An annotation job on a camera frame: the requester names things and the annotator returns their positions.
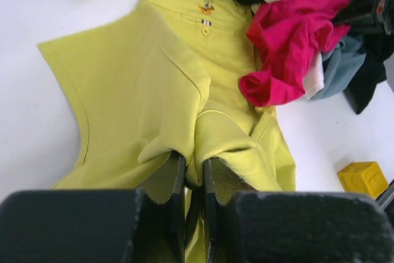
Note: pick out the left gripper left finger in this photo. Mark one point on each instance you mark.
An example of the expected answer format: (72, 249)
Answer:
(144, 224)

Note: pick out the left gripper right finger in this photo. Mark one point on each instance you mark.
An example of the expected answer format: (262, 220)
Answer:
(244, 225)

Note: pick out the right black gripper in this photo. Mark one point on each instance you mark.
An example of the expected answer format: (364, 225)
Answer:
(367, 16)

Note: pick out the yellow-green cloth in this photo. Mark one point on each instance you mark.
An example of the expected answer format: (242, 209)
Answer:
(164, 79)

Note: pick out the black cloth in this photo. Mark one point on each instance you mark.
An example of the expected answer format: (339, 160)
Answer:
(361, 88)

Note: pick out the light blue cloth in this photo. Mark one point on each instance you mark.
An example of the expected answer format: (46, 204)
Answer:
(341, 64)

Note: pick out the white cloth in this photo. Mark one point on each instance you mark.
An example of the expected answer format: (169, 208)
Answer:
(313, 82)

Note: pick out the pink red cloth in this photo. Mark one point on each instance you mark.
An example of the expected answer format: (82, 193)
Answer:
(288, 34)

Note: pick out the yellow cube block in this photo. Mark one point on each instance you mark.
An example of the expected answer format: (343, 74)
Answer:
(364, 178)

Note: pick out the aluminium front rail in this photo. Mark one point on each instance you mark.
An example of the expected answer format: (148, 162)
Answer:
(386, 197)

